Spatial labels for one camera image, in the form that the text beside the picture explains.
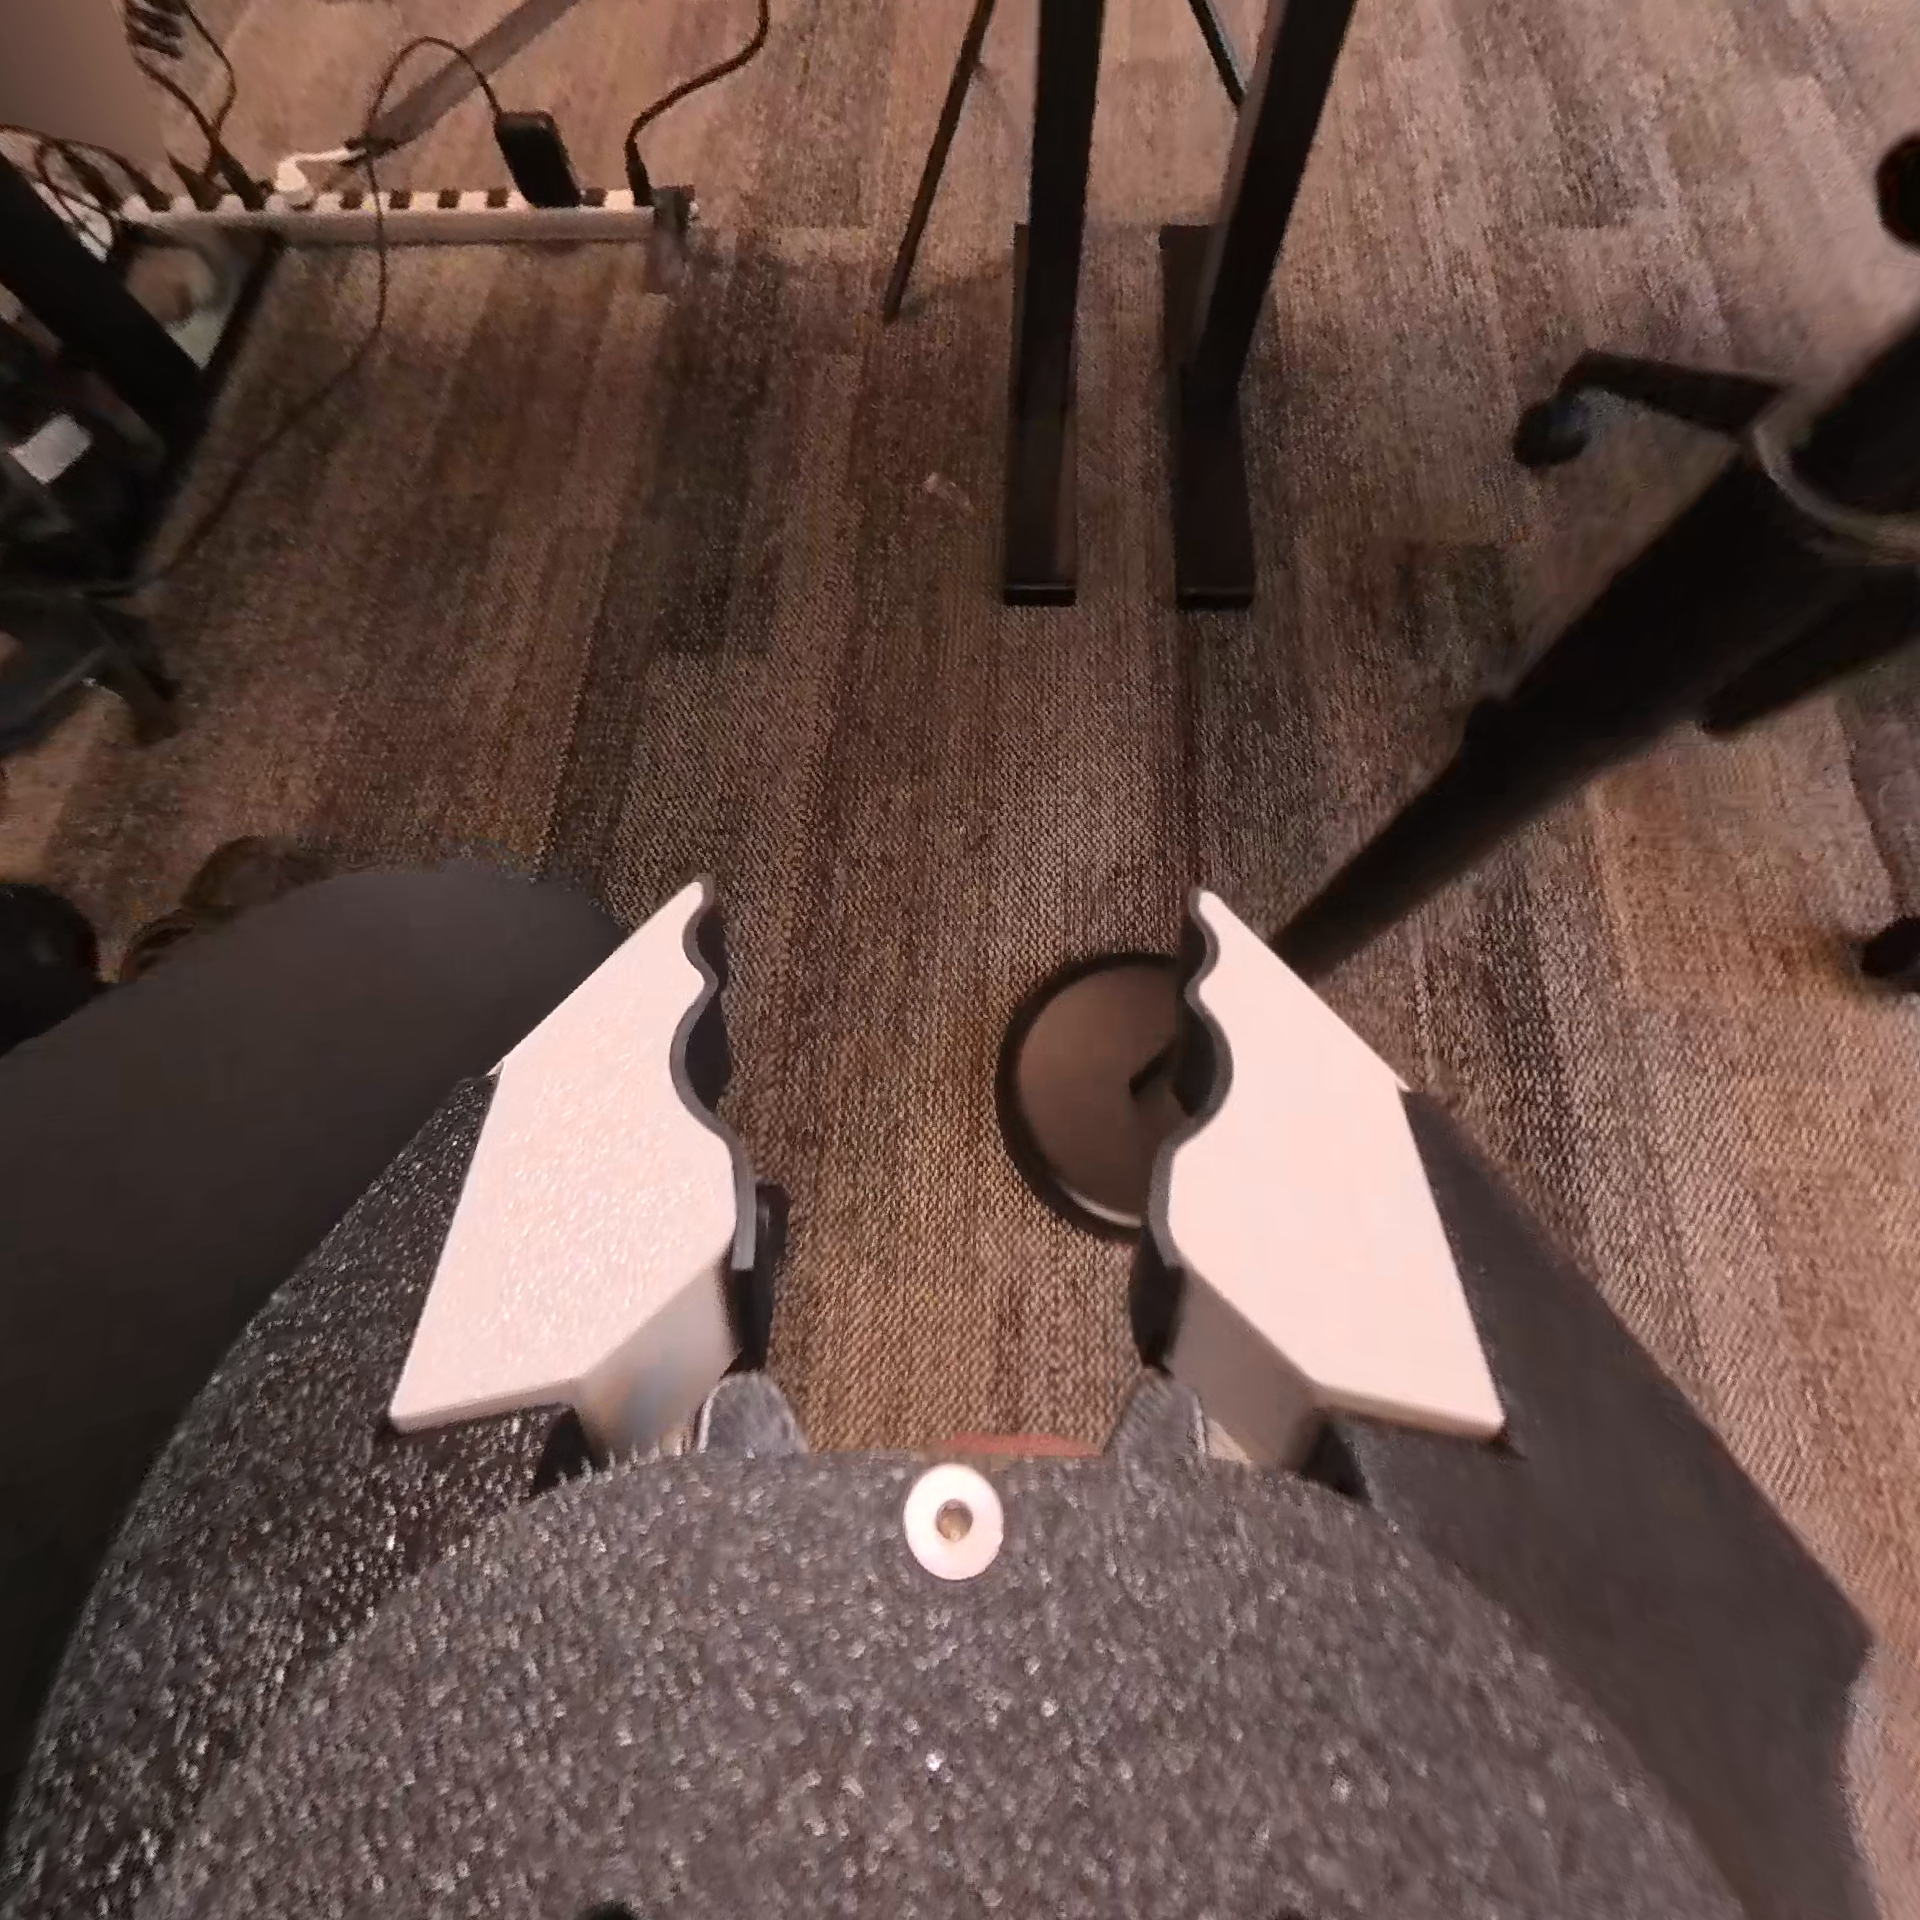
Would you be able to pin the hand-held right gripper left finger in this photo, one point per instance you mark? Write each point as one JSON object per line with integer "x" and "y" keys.
{"x": 585, "y": 1200}

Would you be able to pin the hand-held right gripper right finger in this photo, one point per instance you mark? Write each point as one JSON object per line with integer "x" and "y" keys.
{"x": 1320, "y": 1216}

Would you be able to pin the round floor disc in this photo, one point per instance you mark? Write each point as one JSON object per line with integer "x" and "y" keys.
{"x": 1081, "y": 1080}

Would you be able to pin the brown shoe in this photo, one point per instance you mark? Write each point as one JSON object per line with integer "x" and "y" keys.
{"x": 226, "y": 899}

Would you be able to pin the black chair base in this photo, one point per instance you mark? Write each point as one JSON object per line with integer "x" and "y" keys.
{"x": 1576, "y": 719}

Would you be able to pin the black desk leg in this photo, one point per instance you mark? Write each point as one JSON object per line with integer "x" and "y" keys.
{"x": 1050, "y": 374}
{"x": 1222, "y": 450}

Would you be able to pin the white power strip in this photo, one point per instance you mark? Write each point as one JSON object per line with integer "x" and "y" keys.
{"x": 449, "y": 223}

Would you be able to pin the black power adapter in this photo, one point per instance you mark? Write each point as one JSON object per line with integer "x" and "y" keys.
{"x": 541, "y": 159}

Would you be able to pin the black tripod leg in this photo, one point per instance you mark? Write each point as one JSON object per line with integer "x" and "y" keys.
{"x": 943, "y": 165}

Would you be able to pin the black metal frame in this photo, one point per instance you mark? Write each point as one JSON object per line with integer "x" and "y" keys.
{"x": 91, "y": 284}

